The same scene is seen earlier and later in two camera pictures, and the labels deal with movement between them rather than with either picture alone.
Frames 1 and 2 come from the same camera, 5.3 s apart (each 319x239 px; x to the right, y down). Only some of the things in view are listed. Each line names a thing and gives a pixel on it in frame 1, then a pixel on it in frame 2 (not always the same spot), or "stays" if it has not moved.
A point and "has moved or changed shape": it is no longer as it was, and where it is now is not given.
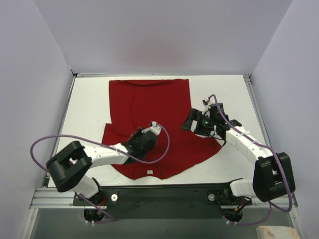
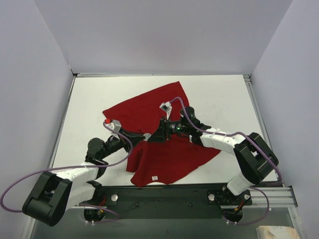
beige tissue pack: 276,232 stays
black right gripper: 197,122 to 162,128
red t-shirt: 134,105 has moved or changed shape
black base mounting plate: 196,201 stays
